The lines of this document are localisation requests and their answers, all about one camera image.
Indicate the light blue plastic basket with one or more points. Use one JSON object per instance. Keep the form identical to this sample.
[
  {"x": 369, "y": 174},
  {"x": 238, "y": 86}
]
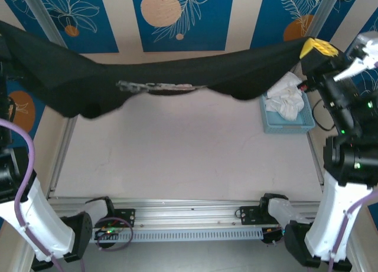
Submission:
[{"x": 283, "y": 129}]

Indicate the black t-shirt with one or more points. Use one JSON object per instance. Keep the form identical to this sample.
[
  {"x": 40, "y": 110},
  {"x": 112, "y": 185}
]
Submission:
[{"x": 147, "y": 74}]

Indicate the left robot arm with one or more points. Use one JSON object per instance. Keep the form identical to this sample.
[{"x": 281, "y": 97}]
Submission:
[{"x": 35, "y": 219}]

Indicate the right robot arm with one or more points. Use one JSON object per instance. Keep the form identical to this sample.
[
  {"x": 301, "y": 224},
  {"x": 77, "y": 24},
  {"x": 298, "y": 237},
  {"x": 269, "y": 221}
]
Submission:
[{"x": 330, "y": 219}]

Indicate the white crumpled cloth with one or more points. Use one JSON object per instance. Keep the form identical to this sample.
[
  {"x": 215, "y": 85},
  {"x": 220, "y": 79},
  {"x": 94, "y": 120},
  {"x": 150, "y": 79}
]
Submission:
[{"x": 283, "y": 104}]

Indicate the small circuit board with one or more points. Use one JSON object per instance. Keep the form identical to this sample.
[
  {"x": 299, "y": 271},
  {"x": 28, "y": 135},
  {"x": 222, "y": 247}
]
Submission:
[
  {"x": 107, "y": 232},
  {"x": 271, "y": 236}
]

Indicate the aluminium frame post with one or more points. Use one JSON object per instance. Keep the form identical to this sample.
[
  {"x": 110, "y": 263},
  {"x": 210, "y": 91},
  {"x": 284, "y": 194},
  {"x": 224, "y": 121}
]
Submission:
[
  {"x": 44, "y": 18},
  {"x": 325, "y": 15}
]

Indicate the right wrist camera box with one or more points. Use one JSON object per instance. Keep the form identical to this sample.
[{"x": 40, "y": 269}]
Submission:
[{"x": 366, "y": 45}]

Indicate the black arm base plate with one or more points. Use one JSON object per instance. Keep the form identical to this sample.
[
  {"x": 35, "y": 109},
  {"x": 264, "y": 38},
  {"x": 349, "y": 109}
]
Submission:
[
  {"x": 249, "y": 216},
  {"x": 128, "y": 216}
]

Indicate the wide aluminium mounting rail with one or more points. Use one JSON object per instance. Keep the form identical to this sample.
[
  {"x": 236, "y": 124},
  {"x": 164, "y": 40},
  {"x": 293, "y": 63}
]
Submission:
[{"x": 189, "y": 213}]

